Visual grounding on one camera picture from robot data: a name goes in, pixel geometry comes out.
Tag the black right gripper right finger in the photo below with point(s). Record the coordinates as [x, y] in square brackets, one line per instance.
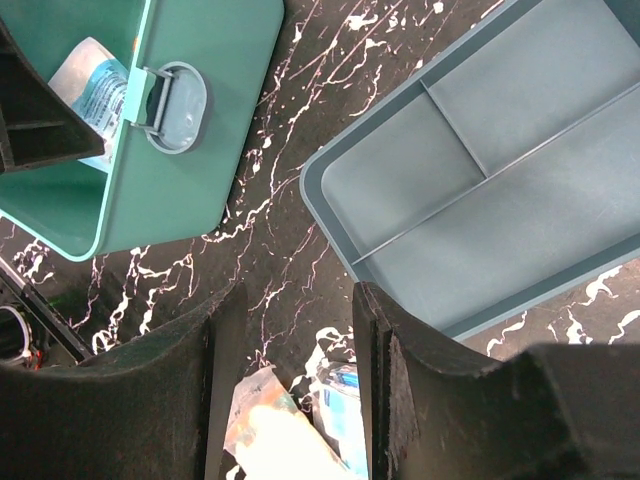
[434, 409]

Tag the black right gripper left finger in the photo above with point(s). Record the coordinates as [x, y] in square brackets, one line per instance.
[156, 407]

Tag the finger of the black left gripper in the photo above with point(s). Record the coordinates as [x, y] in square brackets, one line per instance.
[38, 128]

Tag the blue cotton swab bag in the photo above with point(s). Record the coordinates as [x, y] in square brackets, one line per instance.
[94, 84]

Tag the cotton balls clear bag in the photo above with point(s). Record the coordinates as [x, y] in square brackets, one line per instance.
[270, 438]

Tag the teal medicine kit box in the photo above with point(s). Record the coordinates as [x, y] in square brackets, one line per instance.
[196, 71]

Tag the blue bandage packets bag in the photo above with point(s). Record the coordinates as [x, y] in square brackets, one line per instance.
[337, 414]

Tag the blue divided tray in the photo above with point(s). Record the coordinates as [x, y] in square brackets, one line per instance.
[501, 174]

